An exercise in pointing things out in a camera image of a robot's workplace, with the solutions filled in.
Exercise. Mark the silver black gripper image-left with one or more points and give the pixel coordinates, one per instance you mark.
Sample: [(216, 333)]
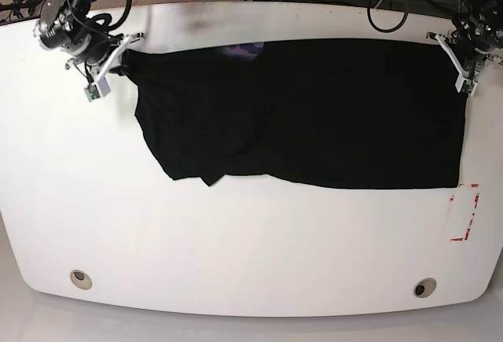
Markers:
[(64, 24)]

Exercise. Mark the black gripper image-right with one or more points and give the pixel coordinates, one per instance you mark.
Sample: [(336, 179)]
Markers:
[(477, 34)]

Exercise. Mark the black printed T-shirt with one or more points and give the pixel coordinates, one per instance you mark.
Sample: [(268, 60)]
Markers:
[(337, 113)]

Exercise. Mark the black tripod stand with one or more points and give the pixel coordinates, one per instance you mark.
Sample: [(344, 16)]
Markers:
[(20, 10)]

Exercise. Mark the red tape rectangle marking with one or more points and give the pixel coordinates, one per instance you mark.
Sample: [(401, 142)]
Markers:
[(461, 211)]

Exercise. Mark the left table cable grommet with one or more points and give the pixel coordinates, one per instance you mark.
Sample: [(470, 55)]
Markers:
[(81, 280)]

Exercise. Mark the table cable grommet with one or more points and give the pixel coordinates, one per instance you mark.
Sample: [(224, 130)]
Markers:
[(425, 288), (81, 280)]

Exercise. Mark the right table cable grommet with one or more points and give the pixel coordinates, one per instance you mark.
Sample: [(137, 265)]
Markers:
[(425, 288)]

